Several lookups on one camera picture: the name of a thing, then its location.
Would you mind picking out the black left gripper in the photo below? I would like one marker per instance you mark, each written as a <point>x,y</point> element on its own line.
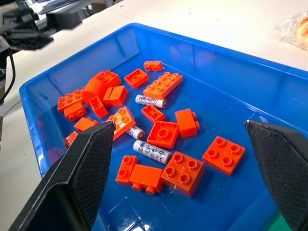
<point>19,20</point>

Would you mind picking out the orange 2x2 plastic building brick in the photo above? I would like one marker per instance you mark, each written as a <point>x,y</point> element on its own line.
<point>183,173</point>

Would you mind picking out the clear bag with bread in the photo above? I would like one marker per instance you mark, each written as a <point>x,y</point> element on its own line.
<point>294,31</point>

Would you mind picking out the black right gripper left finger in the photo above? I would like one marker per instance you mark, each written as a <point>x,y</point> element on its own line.
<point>81,173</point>

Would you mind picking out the large curved orange building brick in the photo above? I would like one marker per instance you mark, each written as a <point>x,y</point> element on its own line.
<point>96,87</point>

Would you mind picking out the blue plastic bin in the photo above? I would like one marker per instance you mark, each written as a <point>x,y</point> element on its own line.
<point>216,91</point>

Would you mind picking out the green plastic piece corner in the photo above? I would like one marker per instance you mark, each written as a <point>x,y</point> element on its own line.
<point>280,223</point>

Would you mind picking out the silver AA battery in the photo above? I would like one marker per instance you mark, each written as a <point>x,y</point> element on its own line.
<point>150,100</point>
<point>151,151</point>
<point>136,132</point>

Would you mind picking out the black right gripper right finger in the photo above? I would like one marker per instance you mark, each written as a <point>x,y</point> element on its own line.
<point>286,163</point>

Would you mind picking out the black equipment base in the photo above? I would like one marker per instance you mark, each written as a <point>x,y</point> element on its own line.
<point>63,15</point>

